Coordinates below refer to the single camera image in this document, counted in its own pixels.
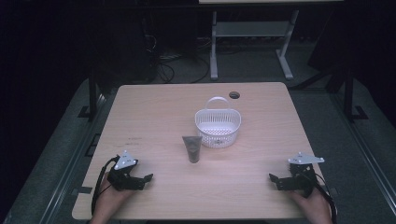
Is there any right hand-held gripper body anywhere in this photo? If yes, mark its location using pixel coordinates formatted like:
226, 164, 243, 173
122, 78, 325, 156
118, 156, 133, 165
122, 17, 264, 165
287, 151, 325, 199

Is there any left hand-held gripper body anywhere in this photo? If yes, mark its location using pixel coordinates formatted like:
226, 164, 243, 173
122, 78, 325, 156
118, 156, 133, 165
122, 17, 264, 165
106, 149, 146, 191

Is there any grey squeeze tube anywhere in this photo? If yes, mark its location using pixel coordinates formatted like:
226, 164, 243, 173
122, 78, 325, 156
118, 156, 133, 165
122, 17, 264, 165
181, 134, 204, 164

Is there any white plastic basket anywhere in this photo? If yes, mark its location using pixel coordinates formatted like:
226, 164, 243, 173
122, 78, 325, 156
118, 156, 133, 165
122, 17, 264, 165
194, 95, 243, 149

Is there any person's right hand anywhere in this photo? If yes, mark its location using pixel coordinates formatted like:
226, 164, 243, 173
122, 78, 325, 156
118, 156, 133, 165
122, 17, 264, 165
287, 186, 333, 219

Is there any black metal stand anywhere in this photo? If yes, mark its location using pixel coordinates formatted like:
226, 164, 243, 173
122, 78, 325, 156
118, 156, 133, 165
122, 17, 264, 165
78, 69, 102, 123
341, 66, 370, 123

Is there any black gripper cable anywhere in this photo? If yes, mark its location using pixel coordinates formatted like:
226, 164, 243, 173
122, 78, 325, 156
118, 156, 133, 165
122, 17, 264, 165
91, 156, 121, 217
312, 172, 339, 224

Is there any metal floor rail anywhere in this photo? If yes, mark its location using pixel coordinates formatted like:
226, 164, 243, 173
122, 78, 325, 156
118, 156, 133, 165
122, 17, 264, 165
330, 92, 396, 217
38, 92, 108, 224

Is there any tangle of black floor cables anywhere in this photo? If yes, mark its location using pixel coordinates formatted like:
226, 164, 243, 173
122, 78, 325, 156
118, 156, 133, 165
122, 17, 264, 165
144, 33, 213, 85

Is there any white metal table frame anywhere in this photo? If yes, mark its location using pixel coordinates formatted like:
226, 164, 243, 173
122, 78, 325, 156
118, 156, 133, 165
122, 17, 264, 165
209, 8, 301, 81

